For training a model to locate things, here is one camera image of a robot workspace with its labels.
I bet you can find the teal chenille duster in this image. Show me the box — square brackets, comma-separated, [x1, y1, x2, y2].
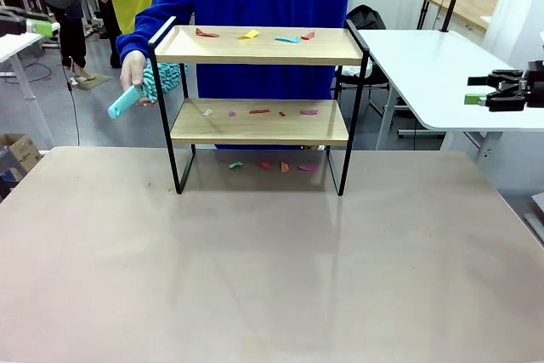
[107, 60, 189, 120]

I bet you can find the person's right hand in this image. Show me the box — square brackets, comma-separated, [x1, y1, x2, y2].
[119, 50, 158, 108]

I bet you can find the black chair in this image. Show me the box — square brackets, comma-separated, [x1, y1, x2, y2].
[331, 4, 426, 139]

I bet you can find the wooden top table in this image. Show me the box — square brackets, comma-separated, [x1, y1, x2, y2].
[423, 0, 499, 33]

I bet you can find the cardboard box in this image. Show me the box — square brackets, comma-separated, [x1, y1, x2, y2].
[0, 132, 43, 178]

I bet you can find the small white table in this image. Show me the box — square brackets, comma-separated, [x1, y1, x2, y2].
[0, 22, 60, 101]

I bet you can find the black floor cable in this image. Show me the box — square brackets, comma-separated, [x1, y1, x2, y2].
[62, 56, 82, 147]

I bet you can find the white plastic bag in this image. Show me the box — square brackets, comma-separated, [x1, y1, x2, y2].
[339, 59, 373, 80]

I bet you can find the black frame wooden two-tier shelf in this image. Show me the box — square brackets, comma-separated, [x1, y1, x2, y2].
[147, 16, 371, 196]

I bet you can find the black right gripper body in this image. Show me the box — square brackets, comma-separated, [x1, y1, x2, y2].
[526, 60, 544, 108]

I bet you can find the brown floor mat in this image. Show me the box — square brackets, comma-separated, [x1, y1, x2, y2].
[70, 73, 112, 91]

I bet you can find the person's right forearm blue sleeve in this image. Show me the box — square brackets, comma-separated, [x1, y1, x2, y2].
[116, 9, 196, 66]

